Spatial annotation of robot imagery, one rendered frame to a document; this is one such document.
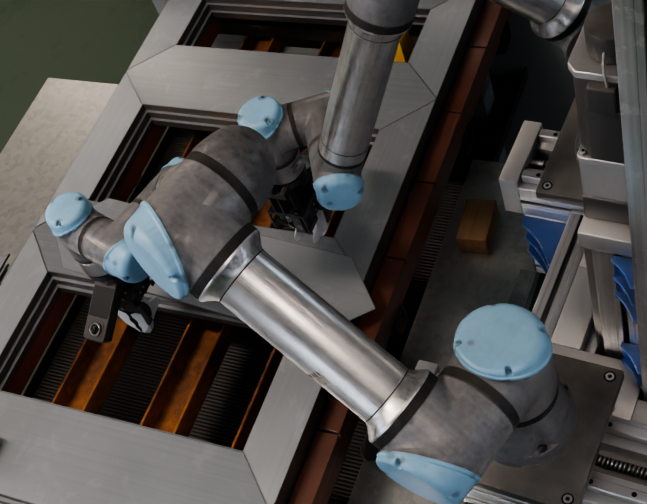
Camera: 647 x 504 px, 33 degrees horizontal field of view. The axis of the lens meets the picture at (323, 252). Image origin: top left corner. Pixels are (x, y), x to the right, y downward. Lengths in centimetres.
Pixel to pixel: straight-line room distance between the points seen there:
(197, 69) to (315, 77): 29
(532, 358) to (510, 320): 6
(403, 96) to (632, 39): 118
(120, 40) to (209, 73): 166
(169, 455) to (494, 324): 73
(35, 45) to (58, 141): 163
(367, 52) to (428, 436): 52
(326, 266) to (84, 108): 92
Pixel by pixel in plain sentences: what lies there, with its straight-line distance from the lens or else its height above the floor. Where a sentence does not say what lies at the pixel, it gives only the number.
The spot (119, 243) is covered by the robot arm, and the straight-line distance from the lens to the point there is 173.
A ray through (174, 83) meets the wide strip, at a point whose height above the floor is 87.
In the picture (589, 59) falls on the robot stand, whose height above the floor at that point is 153.
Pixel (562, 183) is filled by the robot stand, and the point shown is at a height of 104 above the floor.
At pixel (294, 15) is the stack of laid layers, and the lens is 254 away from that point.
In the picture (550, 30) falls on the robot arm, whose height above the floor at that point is 125.
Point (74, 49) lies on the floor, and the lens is 415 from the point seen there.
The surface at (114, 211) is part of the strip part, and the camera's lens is 227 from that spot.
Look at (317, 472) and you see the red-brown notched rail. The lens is 185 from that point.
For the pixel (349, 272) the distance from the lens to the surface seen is 198.
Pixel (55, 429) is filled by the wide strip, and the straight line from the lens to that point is 203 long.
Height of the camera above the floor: 244
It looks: 51 degrees down
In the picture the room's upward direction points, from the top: 25 degrees counter-clockwise
